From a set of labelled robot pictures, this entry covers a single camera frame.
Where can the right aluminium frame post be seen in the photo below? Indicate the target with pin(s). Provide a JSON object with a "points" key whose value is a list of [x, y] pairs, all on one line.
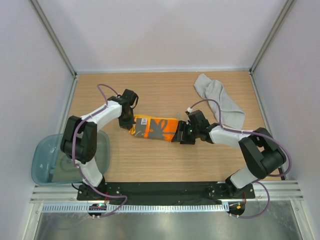
{"points": [[280, 19]]}

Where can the aluminium rail front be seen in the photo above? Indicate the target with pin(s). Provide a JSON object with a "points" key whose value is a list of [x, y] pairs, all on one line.
{"points": [[280, 190]]}

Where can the orange grey patterned towel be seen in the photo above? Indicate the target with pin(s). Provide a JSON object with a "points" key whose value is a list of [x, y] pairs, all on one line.
{"points": [[156, 128]]}

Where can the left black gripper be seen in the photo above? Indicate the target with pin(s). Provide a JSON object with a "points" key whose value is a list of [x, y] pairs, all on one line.
{"points": [[128, 125]]}

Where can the blue translucent plastic tray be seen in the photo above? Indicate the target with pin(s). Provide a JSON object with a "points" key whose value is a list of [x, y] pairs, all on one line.
{"points": [[51, 166]]}

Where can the left aluminium frame post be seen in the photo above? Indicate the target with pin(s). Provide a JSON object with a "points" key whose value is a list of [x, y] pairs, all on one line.
{"points": [[52, 35]]}

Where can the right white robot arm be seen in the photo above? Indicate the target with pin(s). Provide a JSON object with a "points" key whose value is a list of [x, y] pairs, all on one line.
{"points": [[261, 154]]}

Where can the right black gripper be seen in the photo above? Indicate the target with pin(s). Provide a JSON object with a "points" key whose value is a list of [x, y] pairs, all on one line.
{"points": [[183, 126]]}

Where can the aluminium frame post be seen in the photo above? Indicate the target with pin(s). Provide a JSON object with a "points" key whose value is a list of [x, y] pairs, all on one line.
{"points": [[52, 35], [280, 19]]}

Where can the white slotted cable duct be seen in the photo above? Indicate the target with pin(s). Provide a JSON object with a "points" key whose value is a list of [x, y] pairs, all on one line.
{"points": [[100, 208]]}

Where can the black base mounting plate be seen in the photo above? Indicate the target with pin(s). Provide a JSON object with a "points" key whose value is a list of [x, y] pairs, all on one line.
{"points": [[175, 193]]}

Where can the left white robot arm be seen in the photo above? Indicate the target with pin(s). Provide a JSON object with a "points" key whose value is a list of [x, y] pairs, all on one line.
{"points": [[79, 141]]}

